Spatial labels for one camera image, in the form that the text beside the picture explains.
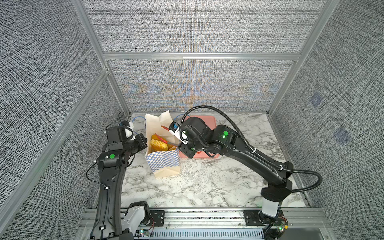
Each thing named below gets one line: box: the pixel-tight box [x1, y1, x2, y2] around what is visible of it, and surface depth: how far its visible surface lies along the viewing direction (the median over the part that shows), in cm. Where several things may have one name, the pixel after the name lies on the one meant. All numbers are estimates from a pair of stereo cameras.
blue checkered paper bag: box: [145, 110, 181, 179], surface depth 78 cm
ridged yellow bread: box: [150, 139, 168, 152], surface depth 87 cm
